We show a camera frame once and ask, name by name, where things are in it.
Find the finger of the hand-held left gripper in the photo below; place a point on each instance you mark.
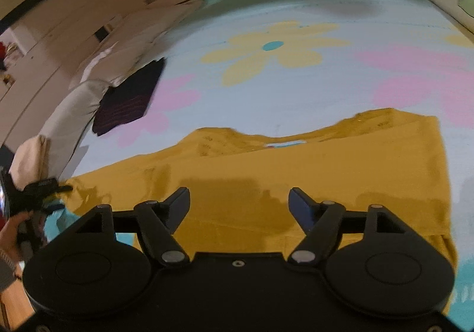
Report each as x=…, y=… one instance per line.
x=54, y=207
x=46, y=185

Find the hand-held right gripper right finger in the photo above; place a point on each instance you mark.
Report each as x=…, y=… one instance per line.
x=299, y=203

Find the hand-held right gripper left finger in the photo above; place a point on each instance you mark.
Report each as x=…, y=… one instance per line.
x=180, y=203

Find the yellow shirt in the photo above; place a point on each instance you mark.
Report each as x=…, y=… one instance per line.
x=240, y=169

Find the person's left hand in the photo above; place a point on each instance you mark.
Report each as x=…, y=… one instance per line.
x=10, y=234

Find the cream cloth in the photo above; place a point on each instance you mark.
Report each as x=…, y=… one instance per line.
x=29, y=159

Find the white folded quilt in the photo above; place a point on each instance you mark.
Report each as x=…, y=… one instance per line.
x=79, y=109

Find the floral bed sheet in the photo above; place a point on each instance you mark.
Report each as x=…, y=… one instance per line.
x=296, y=95

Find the dark striped folded garment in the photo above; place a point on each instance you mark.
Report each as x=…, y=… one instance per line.
x=126, y=98

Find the red object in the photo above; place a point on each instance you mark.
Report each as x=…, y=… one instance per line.
x=2, y=54

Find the white pillow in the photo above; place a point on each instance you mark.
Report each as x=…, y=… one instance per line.
x=140, y=35

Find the cream wardrobe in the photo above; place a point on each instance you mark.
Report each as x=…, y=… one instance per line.
x=55, y=2

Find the black wall socket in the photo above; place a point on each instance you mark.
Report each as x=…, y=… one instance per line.
x=100, y=32

